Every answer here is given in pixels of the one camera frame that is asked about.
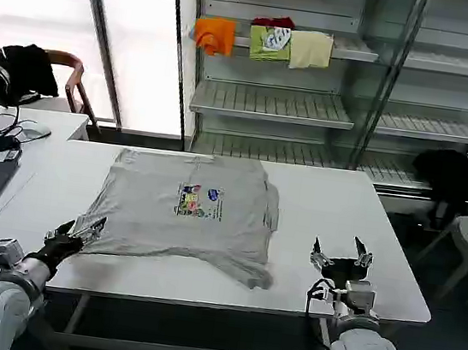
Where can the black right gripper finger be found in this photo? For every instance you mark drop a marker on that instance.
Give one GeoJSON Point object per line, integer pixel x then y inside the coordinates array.
{"type": "Point", "coordinates": [363, 256]}
{"type": "Point", "coordinates": [317, 256]}

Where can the small black adapter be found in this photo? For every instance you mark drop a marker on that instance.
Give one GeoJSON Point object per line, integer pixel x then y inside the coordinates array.
{"type": "Point", "coordinates": [7, 144]}

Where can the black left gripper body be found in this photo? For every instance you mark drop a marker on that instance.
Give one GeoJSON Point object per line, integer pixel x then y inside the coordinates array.
{"type": "Point", "coordinates": [60, 247]}

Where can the white desk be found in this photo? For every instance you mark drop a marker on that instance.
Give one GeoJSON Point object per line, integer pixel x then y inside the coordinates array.
{"type": "Point", "coordinates": [64, 122]}

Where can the white computer mouse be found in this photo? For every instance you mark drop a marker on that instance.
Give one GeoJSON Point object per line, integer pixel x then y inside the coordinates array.
{"type": "Point", "coordinates": [35, 130]}

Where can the grey window frame post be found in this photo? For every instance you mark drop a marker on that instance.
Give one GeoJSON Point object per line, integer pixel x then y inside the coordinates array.
{"type": "Point", "coordinates": [103, 50]}

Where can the grey metal shelf with clothes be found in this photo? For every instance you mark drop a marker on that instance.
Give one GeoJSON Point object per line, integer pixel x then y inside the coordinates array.
{"type": "Point", "coordinates": [269, 102]}

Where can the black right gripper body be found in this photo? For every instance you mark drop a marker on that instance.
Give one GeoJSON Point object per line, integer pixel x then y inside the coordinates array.
{"type": "Point", "coordinates": [341, 270]}

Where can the grey metal shelf rack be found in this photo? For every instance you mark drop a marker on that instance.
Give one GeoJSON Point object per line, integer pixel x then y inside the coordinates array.
{"type": "Point", "coordinates": [438, 128]}

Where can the white work table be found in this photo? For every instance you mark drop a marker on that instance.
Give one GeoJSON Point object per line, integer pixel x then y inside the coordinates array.
{"type": "Point", "coordinates": [342, 206]}

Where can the grey printed t-shirt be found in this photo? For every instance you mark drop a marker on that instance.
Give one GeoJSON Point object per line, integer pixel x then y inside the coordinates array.
{"type": "Point", "coordinates": [146, 215]}

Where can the brown wooden chair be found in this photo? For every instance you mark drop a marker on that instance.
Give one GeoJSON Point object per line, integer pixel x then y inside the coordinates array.
{"type": "Point", "coordinates": [77, 72]}

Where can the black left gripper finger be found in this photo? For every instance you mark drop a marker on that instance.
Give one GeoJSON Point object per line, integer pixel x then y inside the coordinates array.
{"type": "Point", "coordinates": [61, 230]}
{"type": "Point", "coordinates": [89, 229]}

